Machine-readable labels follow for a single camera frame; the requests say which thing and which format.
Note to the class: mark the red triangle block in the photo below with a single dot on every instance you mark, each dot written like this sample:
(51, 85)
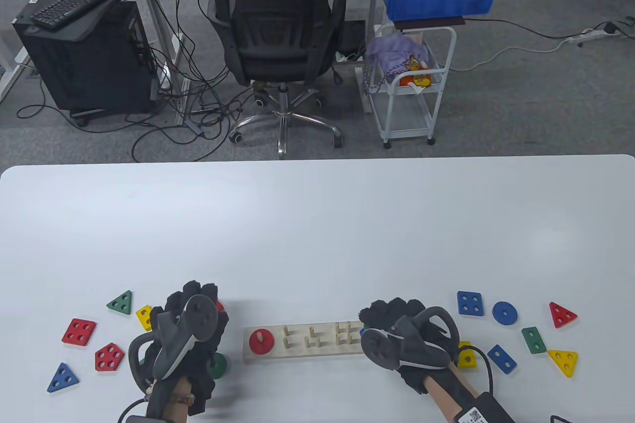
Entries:
(562, 316)

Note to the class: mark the red square block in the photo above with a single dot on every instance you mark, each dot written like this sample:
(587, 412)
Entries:
(79, 332)

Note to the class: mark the orange plush toy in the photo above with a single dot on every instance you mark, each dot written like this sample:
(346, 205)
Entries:
(419, 80)

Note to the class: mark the blue square block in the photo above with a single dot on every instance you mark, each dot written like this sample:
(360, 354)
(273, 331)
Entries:
(470, 303)

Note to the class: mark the yellow triangle block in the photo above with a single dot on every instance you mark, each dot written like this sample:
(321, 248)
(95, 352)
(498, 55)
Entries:
(564, 359)

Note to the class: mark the white utility cart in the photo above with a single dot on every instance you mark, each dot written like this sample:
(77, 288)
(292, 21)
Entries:
(403, 118)

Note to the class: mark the black bag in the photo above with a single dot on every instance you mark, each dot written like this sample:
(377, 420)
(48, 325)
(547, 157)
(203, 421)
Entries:
(353, 38)

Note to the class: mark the black labelled box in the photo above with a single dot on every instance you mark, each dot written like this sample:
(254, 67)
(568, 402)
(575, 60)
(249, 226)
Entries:
(476, 415)

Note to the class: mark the wooden post board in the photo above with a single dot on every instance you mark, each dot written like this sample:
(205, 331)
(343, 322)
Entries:
(299, 338)

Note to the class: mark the green triangle block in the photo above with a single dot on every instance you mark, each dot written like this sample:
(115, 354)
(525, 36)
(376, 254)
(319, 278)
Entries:
(122, 304)

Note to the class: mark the green round block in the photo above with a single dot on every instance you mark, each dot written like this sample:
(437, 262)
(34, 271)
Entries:
(218, 367)

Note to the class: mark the person's left hand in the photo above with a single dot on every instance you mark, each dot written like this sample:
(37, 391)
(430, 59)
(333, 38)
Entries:
(201, 290)

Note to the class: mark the yellow rectangle block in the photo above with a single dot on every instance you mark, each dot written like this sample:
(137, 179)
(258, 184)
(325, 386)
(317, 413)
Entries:
(144, 316)

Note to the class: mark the black keyboard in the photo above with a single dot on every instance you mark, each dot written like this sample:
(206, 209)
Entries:
(74, 2)

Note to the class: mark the purple cloth bag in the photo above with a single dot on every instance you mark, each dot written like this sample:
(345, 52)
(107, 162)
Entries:
(392, 51)

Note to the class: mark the green rectangle block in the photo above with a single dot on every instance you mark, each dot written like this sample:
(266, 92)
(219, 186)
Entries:
(534, 340)

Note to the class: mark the black mesh office chair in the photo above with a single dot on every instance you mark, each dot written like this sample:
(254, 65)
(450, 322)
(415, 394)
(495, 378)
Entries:
(278, 21)

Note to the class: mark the person's right hand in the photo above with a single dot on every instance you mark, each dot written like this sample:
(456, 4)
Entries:
(392, 311)

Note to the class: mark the blue round block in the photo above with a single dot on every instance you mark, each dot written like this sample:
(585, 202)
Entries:
(498, 309)

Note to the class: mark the blue rectangle block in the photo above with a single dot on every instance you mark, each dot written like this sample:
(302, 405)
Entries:
(501, 359)

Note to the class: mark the brown board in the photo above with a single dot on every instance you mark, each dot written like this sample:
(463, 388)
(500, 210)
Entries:
(429, 22)

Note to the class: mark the white power strip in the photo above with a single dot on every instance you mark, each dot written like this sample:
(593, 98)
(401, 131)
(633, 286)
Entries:
(590, 36)

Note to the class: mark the red round block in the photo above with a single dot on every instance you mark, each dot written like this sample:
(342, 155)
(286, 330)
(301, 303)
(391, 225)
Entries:
(255, 343)

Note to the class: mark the person's left forearm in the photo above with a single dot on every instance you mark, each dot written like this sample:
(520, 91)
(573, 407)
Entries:
(176, 405)

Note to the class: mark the white desk foot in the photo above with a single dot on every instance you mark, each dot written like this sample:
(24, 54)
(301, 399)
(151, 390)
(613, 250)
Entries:
(12, 77)

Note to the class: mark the white desk frame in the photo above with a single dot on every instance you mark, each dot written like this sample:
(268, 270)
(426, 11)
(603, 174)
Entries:
(154, 14)

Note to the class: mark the yellow square block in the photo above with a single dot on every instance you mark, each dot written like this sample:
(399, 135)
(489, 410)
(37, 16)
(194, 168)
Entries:
(467, 358)

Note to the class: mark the person's right forearm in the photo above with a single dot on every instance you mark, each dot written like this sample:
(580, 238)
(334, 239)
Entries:
(444, 398)

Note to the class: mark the black tracking controller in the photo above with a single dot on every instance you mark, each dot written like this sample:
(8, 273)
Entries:
(201, 318)
(379, 351)

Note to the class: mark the black computer tower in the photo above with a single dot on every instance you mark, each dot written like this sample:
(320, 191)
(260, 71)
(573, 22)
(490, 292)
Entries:
(89, 66)

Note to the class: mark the blue triangle block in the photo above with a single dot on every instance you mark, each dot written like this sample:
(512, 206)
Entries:
(63, 378)

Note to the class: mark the red pentagon block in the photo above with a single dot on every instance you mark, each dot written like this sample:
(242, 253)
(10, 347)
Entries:
(109, 357)

